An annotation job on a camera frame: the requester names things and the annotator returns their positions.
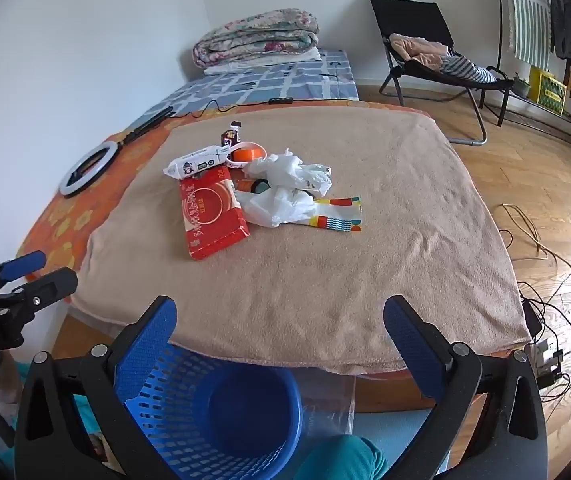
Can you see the colourful striped packet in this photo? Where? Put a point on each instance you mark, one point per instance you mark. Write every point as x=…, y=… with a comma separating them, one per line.
x=340, y=215

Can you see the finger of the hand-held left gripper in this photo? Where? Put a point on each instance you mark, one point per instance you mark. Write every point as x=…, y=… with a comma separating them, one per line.
x=50, y=286
x=23, y=264

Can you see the black clothes rack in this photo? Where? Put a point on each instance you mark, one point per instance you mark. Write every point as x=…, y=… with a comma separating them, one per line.
x=500, y=35

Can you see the blue checkered mattress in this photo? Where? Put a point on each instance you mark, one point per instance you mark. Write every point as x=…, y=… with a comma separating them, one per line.
x=265, y=82

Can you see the white wipes packet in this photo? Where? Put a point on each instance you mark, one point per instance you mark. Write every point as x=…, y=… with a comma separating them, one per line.
x=195, y=162

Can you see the black folding chair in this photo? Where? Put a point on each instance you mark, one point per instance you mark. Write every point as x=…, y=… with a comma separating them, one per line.
x=405, y=15

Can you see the person's teal trousers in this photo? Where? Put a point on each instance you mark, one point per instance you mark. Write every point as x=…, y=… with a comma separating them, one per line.
x=340, y=460

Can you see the black power strip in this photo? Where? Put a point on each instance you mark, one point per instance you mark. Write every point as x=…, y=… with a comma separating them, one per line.
x=281, y=100

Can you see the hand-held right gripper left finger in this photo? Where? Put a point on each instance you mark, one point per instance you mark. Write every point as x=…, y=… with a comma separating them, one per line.
x=149, y=341

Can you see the beige fleece blanket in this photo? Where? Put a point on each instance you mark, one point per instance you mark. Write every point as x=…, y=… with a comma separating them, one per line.
x=315, y=260

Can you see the blue plastic basket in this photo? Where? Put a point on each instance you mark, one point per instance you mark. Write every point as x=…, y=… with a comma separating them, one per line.
x=245, y=410

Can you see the white power strip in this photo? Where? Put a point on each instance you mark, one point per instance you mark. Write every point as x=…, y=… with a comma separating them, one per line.
x=548, y=355

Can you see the green striped cloth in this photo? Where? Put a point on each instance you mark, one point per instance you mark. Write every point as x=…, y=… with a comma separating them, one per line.
x=528, y=20

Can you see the black power adapter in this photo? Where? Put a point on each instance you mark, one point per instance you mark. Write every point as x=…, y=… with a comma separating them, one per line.
x=531, y=317

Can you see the white plastic bag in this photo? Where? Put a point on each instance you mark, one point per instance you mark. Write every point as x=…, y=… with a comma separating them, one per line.
x=290, y=172
x=275, y=207

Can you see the brown snack wrapper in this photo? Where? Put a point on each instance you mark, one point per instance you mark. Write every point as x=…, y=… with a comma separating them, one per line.
x=228, y=136

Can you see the folded floral quilt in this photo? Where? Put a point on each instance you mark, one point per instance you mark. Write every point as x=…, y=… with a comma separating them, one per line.
x=255, y=35

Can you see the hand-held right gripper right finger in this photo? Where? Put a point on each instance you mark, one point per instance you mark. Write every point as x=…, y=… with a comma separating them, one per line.
x=410, y=345

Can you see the yellow crate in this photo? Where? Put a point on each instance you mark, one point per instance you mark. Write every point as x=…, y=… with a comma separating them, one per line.
x=548, y=90

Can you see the clear plastic sheet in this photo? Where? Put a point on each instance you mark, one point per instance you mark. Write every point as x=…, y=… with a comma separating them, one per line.
x=325, y=405

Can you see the red box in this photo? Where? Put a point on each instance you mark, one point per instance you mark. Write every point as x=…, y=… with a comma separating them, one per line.
x=210, y=210

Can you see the pink cloth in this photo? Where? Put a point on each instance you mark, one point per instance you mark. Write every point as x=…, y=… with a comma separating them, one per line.
x=415, y=47

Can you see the orange floral blanket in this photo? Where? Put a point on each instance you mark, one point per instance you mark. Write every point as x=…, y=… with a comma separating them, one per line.
x=90, y=195

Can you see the folded white sheet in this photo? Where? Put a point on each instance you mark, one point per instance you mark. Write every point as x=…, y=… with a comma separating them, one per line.
x=285, y=61

